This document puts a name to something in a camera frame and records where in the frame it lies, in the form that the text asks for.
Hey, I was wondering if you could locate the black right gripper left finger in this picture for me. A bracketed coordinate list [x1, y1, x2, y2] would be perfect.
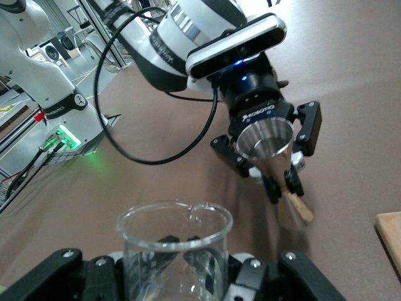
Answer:
[0, 248, 126, 301]

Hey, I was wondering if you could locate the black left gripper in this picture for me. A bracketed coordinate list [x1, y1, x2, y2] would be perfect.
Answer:
[209, 58, 323, 204]

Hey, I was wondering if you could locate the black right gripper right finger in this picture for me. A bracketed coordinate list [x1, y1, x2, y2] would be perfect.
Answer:
[230, 250, 348, 301]

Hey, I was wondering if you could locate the steel double jigger cup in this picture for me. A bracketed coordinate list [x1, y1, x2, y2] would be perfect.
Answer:
[236, 119, 315, 231]

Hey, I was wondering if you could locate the clear glass beaker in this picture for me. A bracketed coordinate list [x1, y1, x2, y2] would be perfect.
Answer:
[116, 199, 233, 301]

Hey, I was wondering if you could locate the brown table cover sheet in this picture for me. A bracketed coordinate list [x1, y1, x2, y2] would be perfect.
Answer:
[0, 0, 401, 301]

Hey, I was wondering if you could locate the wooden cutting board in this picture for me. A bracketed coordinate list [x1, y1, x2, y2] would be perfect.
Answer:
[375, 212, 401, 273]

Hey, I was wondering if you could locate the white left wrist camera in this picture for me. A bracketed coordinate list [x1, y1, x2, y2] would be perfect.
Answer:
[185, 14, 288, 92]

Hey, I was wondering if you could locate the black base power cable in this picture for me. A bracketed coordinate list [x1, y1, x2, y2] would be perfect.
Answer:
[0, 133, 68, 214]

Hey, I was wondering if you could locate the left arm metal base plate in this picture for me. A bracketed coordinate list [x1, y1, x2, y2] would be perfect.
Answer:
[43, 113, 123, 167]

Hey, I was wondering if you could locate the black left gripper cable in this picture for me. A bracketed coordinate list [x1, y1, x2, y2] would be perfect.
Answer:
[93, 5, 222, 164]

